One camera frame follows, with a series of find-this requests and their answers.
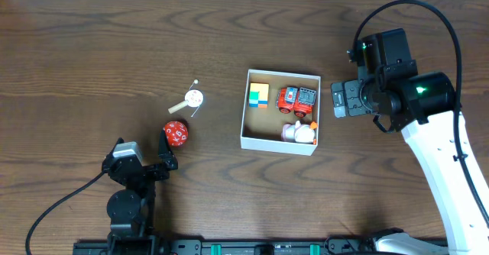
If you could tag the small white rattle drum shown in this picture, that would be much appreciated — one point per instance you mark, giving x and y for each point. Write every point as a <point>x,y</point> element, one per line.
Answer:
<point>193,99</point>

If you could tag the colourful puzzle cube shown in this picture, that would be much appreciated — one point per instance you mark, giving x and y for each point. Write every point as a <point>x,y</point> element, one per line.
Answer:
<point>258,95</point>

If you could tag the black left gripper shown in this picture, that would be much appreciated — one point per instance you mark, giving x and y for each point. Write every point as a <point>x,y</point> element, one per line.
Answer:
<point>149,172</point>

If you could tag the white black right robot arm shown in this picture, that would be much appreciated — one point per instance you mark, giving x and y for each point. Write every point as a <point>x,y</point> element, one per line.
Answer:
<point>422,108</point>

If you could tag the red polyhedral die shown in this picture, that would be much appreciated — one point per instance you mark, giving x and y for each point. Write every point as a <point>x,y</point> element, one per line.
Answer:
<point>176,132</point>

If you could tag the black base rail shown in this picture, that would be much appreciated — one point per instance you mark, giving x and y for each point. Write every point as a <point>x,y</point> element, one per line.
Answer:
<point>334,245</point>

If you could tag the red toy truck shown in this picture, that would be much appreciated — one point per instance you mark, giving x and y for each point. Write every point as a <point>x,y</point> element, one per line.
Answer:
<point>299,101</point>

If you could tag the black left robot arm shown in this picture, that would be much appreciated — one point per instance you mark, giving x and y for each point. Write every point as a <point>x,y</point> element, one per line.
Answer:
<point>131,210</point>

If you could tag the white cardboard box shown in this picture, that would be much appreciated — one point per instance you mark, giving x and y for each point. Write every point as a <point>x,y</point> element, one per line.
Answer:
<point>261,128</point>

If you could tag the white duck toy pink hat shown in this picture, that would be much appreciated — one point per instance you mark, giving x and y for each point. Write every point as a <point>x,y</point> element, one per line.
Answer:
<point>300,133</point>

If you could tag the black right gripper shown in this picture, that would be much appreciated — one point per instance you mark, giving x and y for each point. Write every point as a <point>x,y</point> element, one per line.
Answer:
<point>354,104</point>

